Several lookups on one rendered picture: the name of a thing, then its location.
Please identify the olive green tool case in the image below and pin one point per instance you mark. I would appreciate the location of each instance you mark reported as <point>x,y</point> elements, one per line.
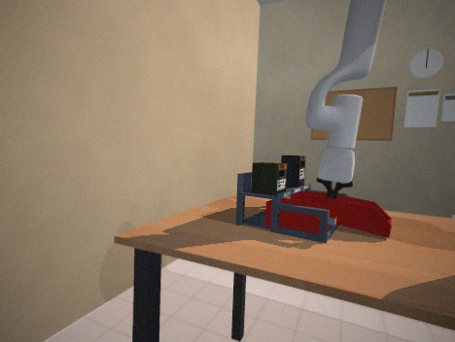
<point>269,179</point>

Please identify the dark grey tool case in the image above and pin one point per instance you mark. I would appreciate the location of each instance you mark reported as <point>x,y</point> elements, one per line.
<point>295,170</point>

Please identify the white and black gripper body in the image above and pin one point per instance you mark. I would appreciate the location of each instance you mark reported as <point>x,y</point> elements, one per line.
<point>336,165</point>

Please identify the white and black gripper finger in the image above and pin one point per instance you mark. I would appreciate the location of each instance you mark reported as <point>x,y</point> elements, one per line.
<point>328,185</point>
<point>339,186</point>

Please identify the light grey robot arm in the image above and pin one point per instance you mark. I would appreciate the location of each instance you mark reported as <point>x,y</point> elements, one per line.
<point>341,119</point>

